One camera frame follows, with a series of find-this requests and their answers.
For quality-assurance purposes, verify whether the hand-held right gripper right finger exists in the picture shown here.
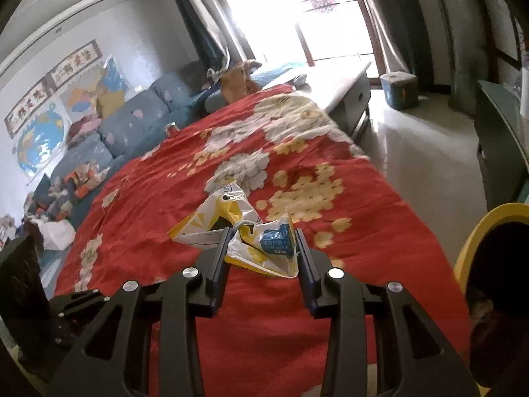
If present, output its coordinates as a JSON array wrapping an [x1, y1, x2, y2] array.
[[295, 231, 481, 397]]

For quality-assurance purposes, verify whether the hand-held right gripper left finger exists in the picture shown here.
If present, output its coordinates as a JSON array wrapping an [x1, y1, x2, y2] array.
[[46, 227, 235, 397]]

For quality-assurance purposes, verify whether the packet blue label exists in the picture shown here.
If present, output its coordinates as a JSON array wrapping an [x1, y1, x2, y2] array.
[[225, 211, 301, 279]]

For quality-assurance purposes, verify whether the yellow white plastic bag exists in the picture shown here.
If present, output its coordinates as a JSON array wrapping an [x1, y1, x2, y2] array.
[[167, 180, 262, 251]]

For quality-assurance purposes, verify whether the yellow round bin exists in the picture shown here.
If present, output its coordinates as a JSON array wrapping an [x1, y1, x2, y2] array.
[[452, 202, 529, 397]]

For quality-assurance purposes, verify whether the white crumpled bag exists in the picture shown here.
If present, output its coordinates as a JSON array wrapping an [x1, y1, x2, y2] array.
[[43, 219, 76, 251]]

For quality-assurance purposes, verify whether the red floral blanket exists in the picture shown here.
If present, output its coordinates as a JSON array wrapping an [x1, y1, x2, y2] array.
[[54, 84, 474, 397]]

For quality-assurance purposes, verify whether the pile of mixed clothes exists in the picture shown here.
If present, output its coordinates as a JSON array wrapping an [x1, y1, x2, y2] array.
[[25, 159, 113, 227]]

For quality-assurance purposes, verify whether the world map poster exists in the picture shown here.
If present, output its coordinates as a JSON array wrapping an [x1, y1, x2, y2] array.
[[12, 108, 69, 183]]

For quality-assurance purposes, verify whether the blue sofa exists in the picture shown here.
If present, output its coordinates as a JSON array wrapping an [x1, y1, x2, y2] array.
[[25, 60, 298, 257]]

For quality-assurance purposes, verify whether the pile of pink clothes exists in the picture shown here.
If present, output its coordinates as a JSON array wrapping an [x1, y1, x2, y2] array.
[[68, 116, 102, 146]]

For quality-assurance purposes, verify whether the brown paper bag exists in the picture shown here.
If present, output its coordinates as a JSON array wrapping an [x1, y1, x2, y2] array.
[[219, 61, 264, 105]]

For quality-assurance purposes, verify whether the white coffee table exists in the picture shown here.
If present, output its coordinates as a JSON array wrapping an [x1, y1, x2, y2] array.
[[289, 61, 373, 138]]

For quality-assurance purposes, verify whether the yellow cushion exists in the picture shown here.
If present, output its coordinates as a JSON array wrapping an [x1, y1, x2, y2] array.
[[97, 87, 125, 119]]

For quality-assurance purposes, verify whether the dark blue quilt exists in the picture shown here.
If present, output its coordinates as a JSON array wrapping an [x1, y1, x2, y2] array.
[[194, 62, 299, 105]]

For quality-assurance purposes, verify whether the blue storage stool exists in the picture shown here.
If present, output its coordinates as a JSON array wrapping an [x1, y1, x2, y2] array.
[[380, 72, 419, 110]]

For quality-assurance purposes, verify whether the colourful map poster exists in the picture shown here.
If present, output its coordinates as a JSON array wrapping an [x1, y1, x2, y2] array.
[[62, 54, 130, 121]]

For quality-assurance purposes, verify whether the grey TV cabinet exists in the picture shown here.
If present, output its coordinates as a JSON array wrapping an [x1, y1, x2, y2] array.
[[474, 79, 529, 212]]

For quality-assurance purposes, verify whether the dark grey curtain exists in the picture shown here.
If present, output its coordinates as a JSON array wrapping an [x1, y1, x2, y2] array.
[[165, 0, 249, 72], [351, 0, 455, 92]]

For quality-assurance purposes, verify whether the glass balcony door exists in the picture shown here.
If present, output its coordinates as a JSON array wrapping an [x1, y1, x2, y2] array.
[[207, 0, 382, 67]]

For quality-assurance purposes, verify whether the grey standing air conditioner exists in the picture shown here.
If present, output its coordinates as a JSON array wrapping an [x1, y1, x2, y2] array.
[[430, 0, 510, 117]]

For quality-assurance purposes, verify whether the framed wall picture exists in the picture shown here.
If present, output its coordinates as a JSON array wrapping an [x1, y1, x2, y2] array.
[[50, 40, 102, 88], [4, 78, 53, 138]]

